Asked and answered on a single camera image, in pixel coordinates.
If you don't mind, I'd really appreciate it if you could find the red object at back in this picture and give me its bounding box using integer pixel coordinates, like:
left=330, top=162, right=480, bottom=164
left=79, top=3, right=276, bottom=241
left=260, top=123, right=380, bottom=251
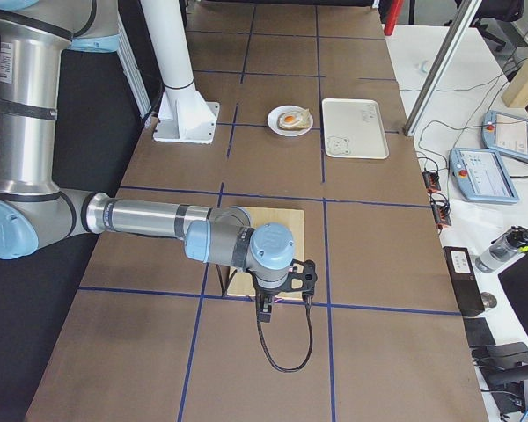
left=384, top=0, right=404, bottom=36

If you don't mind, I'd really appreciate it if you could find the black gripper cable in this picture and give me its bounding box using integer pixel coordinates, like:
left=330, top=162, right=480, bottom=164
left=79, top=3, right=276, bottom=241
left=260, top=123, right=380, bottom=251
left=256, top=295, right=314, bottom=373

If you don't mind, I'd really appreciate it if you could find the clear water bottle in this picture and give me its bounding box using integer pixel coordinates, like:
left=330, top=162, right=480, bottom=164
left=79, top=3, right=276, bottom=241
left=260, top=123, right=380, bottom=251
left=475, top=226, right=528, bottom=273

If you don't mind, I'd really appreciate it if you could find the far blue teach pendant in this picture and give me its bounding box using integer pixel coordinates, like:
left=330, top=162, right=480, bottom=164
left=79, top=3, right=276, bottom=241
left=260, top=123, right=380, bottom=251
left=481, top=110, right=528, bottom=162

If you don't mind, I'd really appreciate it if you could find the near orange black adapter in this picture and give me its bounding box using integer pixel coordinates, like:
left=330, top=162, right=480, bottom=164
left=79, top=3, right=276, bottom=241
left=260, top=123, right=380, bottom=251
left=430, top=200, right=451, bottom=230

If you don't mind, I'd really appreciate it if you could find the black office chair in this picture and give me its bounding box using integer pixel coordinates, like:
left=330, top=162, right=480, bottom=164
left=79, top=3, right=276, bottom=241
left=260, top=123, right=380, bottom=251
left=470, top=0, right=525, bottom=53

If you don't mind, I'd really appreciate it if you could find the fried egg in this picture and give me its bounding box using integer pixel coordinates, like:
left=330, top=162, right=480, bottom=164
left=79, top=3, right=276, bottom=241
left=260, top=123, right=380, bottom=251
left=279, top=113, right=301, bottom=126

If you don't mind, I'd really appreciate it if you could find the orange black adapter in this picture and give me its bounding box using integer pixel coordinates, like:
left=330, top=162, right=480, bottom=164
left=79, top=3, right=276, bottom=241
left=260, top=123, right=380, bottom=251
left=422, top=170, right=441, bottom=193
left=430, top=200, right=451, bottom=230

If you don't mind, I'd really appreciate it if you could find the aluminium frame post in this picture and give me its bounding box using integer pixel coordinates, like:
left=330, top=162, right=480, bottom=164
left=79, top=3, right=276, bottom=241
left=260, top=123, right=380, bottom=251
left=403, top=0, right=482, bottom=137

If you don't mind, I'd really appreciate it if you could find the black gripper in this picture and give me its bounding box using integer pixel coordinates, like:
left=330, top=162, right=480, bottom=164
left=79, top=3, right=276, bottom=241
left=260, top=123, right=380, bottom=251
left=253, top=281, right=276, bottom=323

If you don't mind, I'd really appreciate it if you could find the wooden cutting board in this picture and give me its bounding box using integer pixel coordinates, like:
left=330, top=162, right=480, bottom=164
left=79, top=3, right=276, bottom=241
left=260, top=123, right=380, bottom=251
left=226, top=207, right=304, bottom=298

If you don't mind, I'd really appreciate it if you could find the black stand base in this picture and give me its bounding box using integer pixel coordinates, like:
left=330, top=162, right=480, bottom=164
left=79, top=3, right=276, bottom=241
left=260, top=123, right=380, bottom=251
left=472, top=342, right=528, bottom=399

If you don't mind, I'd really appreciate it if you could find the blue teach pendant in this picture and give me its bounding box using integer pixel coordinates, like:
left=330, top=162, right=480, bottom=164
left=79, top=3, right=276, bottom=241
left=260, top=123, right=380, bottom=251
left=481, top=110, right=528, bottom=162
left=449, top=148, right=519, bottom=205

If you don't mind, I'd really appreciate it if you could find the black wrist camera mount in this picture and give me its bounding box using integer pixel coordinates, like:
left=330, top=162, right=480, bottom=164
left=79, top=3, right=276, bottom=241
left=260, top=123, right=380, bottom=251
left=285, top=259, right=318, bottom=299

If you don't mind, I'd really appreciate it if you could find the white bear tray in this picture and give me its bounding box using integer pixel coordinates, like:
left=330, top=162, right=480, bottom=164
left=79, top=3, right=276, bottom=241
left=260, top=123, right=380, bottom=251
left=321, top=98, right=389, bottom=160

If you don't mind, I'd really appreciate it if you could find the white pillar with base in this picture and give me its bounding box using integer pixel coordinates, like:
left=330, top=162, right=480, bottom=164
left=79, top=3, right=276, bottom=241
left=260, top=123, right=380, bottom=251
left=141, top=0, right=220, bottom=144

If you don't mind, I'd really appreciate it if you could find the black box with label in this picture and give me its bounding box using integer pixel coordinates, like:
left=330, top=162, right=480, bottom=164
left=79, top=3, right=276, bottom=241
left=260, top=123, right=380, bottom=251
left=443, top=246, right=485, bottom=317

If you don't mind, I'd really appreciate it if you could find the near blue teach pendant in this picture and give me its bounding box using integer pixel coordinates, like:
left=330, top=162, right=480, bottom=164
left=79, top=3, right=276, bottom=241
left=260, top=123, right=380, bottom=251
left=449, top=148, right=519, bottom=205

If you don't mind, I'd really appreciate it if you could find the white round plate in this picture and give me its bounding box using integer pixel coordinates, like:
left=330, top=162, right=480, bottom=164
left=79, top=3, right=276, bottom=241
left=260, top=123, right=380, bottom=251
left=267, top=105, right=314, bottom=137

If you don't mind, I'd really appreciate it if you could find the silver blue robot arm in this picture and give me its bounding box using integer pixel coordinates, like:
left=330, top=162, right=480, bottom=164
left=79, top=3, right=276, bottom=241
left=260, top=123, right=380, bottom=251
left=0, top=1, right=312, bottom=322

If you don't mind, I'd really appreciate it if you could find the far orange black adapter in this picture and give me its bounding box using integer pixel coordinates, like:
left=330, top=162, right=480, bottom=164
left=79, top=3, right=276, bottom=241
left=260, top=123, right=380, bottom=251
left=422, top=170, right=441, bottom=193

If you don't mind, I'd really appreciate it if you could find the bread slice under egg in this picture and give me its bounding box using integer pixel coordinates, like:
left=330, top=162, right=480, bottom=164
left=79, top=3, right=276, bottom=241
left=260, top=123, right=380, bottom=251
left=277, top=109, right=312, bottom=130

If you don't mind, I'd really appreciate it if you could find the aluminium rail behind pillar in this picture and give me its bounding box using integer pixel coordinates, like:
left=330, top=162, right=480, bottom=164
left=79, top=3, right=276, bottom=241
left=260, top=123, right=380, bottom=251
left=117, top=17, right=151, bottom=121

